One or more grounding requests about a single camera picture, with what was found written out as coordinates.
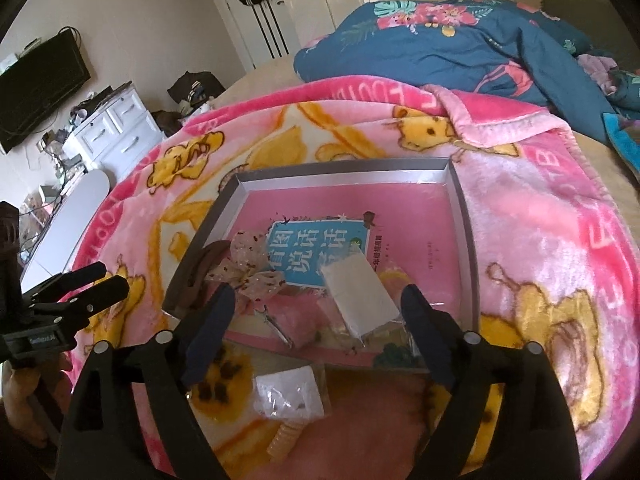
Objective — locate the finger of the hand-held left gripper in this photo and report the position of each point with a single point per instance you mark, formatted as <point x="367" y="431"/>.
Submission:
<point x="70" y="279"/>
<point x="95" y="296"/>

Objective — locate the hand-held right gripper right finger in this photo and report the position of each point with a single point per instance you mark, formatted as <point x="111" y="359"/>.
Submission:
<point x="425" y="335"/>

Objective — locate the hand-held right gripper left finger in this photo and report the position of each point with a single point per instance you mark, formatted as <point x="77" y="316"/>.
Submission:
<point x="210" y="335"/>

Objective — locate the brown hair clip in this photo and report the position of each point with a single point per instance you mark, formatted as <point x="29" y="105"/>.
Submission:
<point x="200" y="275"/>

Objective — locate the silver hair clip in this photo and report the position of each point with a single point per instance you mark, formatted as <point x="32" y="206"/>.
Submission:
<point x="274" y="329"/>

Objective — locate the white box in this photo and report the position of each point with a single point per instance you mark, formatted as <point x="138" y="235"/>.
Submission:
<point x="357" y="295"/>

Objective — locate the polka-dot fabric bow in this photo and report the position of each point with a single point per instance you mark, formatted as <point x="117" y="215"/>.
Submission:
<point x="250" y="265"/>

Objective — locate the person's left hand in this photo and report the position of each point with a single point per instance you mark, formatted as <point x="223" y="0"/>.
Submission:
<point x="25" y="410"/>

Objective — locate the white round table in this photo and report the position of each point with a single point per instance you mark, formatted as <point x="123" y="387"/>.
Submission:
<point x="70" y="220"/>

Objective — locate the clear bag with white card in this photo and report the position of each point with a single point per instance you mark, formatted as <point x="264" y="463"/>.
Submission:
<point x="290" y="392"/>

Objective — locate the pink book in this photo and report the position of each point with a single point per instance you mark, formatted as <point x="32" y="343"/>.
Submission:
<point x="410" y="230"/>

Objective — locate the pink printed blanket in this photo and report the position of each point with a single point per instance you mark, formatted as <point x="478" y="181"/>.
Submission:
<point x="540" y="240"/>

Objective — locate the white drawer dresser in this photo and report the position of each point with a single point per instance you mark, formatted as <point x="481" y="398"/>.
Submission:
<point x="117" y="127"/>

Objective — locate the black flat television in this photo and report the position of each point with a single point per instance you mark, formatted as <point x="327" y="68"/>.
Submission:
<point x="40" y="90"/>

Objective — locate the dark bag on floor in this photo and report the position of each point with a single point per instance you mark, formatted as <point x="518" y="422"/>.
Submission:
<point x="195" y="89"/>

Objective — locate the striped colourful pillow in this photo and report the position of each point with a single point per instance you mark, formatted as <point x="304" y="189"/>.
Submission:
<point x="622" y="145"/>

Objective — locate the blue floral duvet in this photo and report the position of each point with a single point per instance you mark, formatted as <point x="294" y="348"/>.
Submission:
<point x="450" y="55"/>

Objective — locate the purple cloth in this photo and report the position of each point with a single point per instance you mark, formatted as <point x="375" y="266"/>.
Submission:
<point x="597" y="70"/>

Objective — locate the olive green headboard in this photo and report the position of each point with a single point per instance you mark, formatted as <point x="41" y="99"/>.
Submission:
<point x="575" y="10"/>

